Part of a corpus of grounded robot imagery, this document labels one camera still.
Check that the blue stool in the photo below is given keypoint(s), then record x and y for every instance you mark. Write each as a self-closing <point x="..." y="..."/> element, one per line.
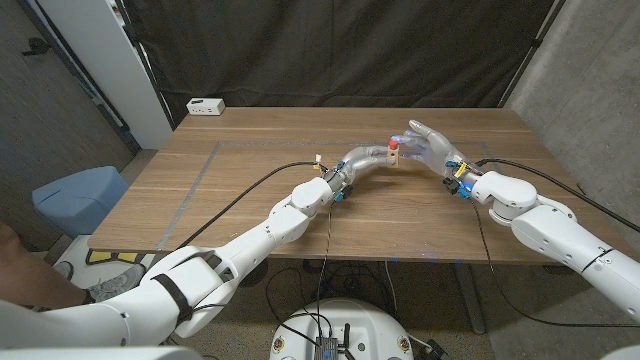
<point x="75" y="200"/>

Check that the wooden block with holes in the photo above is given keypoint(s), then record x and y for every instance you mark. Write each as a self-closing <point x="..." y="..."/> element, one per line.
<point x="394" y="157"/>

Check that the person's bare leg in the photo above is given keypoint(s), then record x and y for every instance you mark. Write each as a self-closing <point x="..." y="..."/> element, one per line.
<point x="25" y="277"/>

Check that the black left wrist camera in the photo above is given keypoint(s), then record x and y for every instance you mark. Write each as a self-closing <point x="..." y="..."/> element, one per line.
<point x="344" y="193"/>

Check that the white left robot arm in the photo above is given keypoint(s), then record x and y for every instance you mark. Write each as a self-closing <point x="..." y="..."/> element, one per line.
<point x="200" y="280"/>

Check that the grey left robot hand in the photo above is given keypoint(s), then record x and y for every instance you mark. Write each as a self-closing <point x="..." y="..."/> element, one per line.
<point x="356" y="163"/>

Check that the black backdrop curtain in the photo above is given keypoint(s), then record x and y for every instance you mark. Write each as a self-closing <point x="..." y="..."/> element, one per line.
<point x="330" y="50"/>

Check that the black round floor fan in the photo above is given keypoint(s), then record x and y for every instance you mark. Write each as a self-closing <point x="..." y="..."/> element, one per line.
<point x="259" y="272"/>

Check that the white floor board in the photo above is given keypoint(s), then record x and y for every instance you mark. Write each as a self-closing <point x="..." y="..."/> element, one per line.
<point x="75" y="247"/>

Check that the grey table leg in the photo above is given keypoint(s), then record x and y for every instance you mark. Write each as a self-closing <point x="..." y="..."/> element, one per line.
<point x="470" y="300"/>

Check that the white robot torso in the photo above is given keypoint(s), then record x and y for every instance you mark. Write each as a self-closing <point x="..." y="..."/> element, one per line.
<point x="370" y="325"/>

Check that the yellow black floor marker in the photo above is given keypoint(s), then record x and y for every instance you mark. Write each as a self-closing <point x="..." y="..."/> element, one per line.
<point x="100" y="257"/>

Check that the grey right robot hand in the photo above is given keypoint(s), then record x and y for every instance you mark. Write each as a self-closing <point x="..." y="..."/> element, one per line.
<point x="439" y="150"/>

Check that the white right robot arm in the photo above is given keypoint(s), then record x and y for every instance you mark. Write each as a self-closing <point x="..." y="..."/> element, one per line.
<point x="550" y="230"/>

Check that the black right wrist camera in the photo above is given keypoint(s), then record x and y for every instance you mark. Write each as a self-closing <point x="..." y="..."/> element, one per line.
<point x="451" y="186"/>

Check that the grey finned module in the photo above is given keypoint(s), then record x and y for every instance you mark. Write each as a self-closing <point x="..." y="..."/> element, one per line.
<point x="325" y="348"/>

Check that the red-headed wooden screw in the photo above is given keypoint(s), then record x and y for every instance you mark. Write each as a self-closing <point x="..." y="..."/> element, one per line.
<point x="393" y="145"/>

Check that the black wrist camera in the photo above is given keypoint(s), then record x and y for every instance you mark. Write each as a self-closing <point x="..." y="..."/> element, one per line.
<point x="344" y="193"/>
<point x="451" y="186"/>

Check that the black backdrop stand pole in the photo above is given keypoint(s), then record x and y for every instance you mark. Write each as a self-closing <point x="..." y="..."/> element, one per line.
<point x="145" y="65"/>
<point x="534" y="50"/>

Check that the white power strip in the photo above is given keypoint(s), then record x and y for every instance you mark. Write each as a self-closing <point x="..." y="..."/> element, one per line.
<point x="205" y="106"/>

